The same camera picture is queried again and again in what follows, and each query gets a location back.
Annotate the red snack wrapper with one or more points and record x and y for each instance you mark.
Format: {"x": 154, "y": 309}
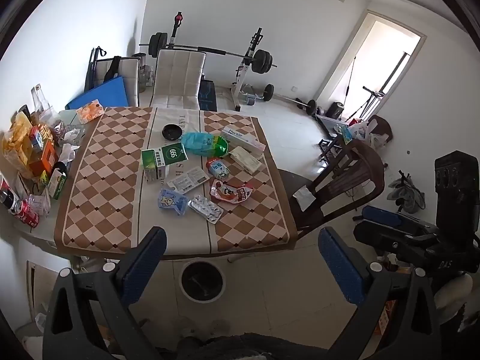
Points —
{"x": 232, "y": 191}

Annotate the silver blister pack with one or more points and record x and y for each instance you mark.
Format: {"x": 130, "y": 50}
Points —
{"x": 206, "y": 210}

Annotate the person's right forearm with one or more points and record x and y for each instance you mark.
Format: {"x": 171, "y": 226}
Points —
{"x": 453, "y": 296}

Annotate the cream medicine box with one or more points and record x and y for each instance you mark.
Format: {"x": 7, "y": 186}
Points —
{"x": 245, "y": 159}

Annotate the black ashtray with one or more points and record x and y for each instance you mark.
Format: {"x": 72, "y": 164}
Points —
{"x": 171, "y": 131}

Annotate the black barbell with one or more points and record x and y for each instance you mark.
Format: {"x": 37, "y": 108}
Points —
{"x": 262, "y": 62}

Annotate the small blue white carton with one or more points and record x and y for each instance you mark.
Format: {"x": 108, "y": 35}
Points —
{"x": 217, "y": 168}

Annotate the dark wooden chair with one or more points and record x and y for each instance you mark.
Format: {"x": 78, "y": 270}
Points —
{"x": 356, "y": 165}

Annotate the white padded chair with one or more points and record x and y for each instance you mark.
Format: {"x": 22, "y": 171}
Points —
{"x": 176, "y": 75}
{"x": 127, "y": 71}

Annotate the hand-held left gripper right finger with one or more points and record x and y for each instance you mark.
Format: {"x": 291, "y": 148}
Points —
{"x": 341, "y": 266}

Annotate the black folding frame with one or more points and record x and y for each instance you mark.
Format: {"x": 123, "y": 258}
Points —
{"x": 92, "y": 71}

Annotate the green white medicine box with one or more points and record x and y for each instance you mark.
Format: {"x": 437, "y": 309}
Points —
{"x": 157, "y": 161}

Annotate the dark cola bottle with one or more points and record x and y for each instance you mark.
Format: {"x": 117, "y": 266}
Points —
{"x": 6, "y": 195}

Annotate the orange snack bag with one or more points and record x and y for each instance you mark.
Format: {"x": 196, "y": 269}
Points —
{"x": 90, "y": 110}

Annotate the brown checkered tablecloth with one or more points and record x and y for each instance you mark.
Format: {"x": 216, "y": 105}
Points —
{"x": 108, "y": 157}

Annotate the blue star packet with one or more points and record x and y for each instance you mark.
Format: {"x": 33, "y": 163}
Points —
{"x": 168, "y": 199}

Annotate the white plastic bags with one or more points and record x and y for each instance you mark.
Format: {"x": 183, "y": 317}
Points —
{"x": 362, "y": 129}

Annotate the small floor barbell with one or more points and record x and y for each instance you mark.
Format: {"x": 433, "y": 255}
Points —
{"x": 311, "y": 107}

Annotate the beige board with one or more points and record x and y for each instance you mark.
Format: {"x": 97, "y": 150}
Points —
{"x": 37, "y": 292}

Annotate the white round trash bin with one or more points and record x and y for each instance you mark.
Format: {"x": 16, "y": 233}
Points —
{"x": 202, "y": 283}

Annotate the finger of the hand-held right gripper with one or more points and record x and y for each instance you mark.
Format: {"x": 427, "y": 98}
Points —
{"x": 378, "y": 213}
{"x": 375, "y": 236}

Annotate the blue drink carton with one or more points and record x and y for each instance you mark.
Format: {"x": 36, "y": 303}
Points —
{"x": 36, "y": 138}

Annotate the black tripod stand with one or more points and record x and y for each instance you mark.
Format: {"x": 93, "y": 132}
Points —
{"x": 371, "y": 101}

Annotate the blue folded board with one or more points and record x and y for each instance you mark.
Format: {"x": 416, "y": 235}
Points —
{"x": 108, "y": 92}

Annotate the crumpled white tissue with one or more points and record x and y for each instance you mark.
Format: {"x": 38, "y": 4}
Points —
{"x": 67, "y": 146}

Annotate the blue green plastic bag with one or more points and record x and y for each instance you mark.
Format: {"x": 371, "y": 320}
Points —
{"x": 198, "y": 142}

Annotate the cream round table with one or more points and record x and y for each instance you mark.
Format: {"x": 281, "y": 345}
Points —
{"x": 69, "y": 165}

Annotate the green white carton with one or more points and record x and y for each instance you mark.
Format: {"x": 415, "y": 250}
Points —
{"x": 58, "y": 183}

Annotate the red cola can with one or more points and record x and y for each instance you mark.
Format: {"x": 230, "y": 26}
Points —
{"x": 27, "y": 213}

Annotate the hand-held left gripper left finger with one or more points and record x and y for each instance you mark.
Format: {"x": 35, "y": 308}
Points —
{"x": 144, "y": 262}

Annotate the white toothpaste box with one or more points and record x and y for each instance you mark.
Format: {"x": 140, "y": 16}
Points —
{"x": 240, "y": 138}

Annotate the black speaker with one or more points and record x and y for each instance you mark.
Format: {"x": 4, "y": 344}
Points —
{"x": 335, "y": 110}

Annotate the yellow snack bag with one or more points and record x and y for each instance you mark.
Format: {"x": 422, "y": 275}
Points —
{"x": 17, "y": 146}

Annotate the orange printed box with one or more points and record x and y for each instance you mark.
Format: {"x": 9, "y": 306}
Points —
{"x": 386, "y": 318}

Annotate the grey cloth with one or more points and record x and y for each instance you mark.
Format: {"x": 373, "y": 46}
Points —
{"x": 408, "y": 195}

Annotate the white weight bench rack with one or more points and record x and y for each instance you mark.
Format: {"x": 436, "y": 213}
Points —
{"x": 243, "y": 78}

